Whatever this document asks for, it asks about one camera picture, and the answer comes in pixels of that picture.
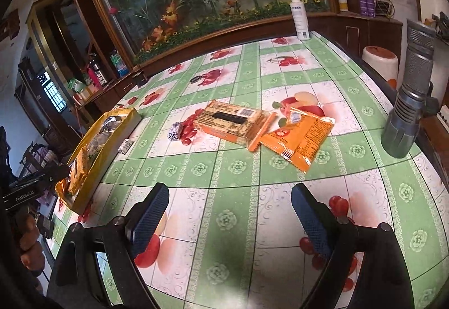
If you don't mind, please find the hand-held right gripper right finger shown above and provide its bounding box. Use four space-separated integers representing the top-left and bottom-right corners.
291 183 415 309

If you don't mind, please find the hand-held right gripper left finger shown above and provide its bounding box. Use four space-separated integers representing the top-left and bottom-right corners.
47 183 171 309

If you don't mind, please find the yellow cardboard box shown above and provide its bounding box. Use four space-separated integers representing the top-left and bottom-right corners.
55 107 141 214

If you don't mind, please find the orange snack packet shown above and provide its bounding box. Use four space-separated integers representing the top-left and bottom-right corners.
260 109 335 174

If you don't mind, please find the clear plastic snack bag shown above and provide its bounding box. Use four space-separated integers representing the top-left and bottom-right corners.
86 130 116 159

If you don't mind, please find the silver dark snack packet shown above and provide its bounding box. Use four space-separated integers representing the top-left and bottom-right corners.
101 116 127 133

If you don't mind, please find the orange cracker packet black window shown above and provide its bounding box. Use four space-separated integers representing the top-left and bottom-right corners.
193 100 278 152

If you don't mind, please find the person's left hand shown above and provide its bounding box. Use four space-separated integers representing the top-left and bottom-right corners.
14 214 47 279

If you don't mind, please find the green floral tablecloth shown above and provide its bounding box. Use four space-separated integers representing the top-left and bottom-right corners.
49 30 449 309

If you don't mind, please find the barred window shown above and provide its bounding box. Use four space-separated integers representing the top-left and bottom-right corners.
41 81 68 112

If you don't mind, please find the red thermos flask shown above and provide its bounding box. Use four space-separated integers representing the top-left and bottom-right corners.
86 54 107 88

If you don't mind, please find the green plastic bottle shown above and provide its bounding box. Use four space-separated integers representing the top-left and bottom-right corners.
109 49 127 77

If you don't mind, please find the silver flashlight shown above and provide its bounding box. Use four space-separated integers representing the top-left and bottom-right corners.
381 19 437 158

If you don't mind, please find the white stool orange top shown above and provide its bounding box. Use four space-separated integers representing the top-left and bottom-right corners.
361 45 400 88

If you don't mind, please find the wooden sideboard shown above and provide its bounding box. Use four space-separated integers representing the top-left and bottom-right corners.
75 9 404 127

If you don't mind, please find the white spray bottle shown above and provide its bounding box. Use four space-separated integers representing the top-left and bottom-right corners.
288 0 311 41

